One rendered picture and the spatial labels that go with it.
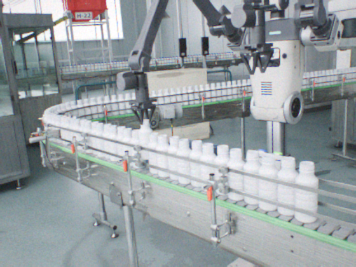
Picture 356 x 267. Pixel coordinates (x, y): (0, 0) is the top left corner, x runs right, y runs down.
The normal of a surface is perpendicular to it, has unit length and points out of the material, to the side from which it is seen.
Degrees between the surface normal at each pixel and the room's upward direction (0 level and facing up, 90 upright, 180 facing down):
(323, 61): 91
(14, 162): 90
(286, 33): 90
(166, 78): 90
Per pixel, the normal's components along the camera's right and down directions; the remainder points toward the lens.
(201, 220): -0.73, 0.20
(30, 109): 0.69, 0.11
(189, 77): 0.43, 0.18
